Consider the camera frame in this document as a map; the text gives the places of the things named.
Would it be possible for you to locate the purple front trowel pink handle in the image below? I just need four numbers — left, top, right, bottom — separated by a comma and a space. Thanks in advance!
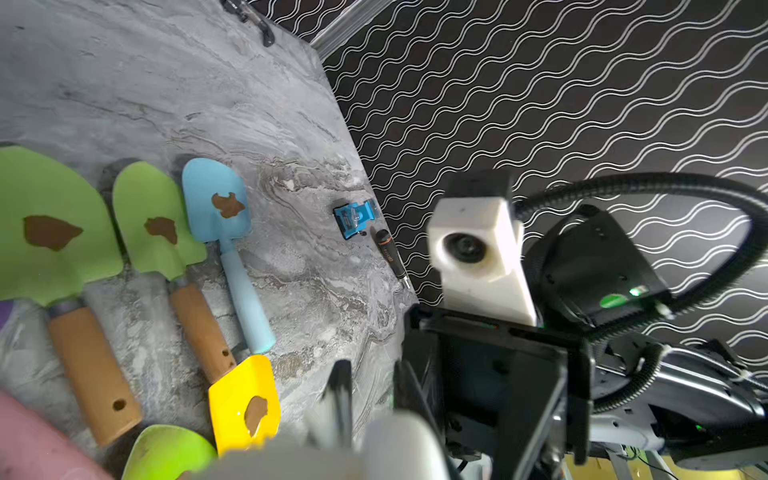
0, 300, 14, 329

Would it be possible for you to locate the black orange screwdriver handle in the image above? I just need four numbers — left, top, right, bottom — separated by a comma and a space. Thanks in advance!
374, 229, 413, 290

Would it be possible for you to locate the yellow square trowel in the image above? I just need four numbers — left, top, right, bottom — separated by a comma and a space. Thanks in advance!
208, 355, 281, 457

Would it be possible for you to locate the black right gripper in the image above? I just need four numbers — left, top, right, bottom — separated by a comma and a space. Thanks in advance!
393, 304, 595, 479

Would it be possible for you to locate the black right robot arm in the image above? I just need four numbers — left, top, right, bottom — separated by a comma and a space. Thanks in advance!
393, 171, 767, 479

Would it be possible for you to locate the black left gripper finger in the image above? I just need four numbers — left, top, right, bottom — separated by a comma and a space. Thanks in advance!
323, 359, 353, 448

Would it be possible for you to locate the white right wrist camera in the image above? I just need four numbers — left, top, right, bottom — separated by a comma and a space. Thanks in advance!
427, 170, 537, 327

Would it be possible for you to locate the white blue brush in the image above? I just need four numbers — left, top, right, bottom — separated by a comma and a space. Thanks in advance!
182, 410, 456, 479

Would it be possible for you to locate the wide green trowel wooden handle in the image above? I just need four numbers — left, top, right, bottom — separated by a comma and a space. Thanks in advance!
1, 146, 142, 447

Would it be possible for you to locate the wide light blue trowel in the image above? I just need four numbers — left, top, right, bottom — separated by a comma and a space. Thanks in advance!
182, 158, 276, 354

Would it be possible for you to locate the small blue clamp tool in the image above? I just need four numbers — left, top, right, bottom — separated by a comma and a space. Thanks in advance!
332, 198, 381, 240

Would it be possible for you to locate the lime front trowel wooden handle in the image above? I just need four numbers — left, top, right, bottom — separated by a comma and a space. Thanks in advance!
122, 424, 218, 479

